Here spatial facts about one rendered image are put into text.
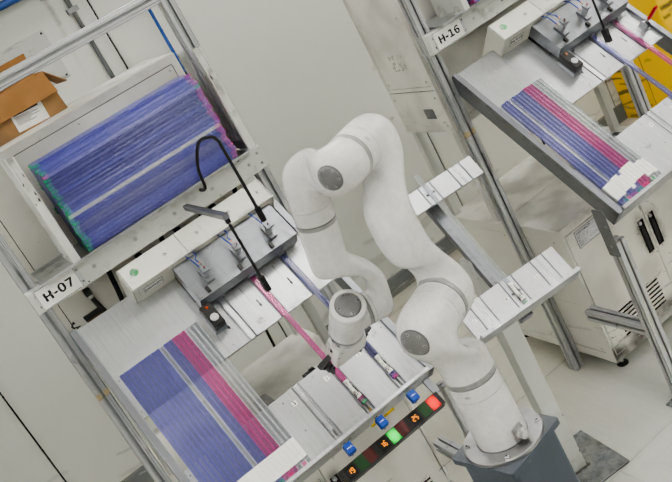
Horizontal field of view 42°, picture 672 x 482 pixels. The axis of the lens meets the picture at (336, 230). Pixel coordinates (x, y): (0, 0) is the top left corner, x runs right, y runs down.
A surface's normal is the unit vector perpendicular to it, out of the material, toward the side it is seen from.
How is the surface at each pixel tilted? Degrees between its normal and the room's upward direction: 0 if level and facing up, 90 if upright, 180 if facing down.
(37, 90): 75
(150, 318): 45
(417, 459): 90
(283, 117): 90
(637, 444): 0
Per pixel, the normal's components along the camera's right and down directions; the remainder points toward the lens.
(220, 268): 0.00, -0.52
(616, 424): -0.45, -0.83
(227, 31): 0.46, 0.10
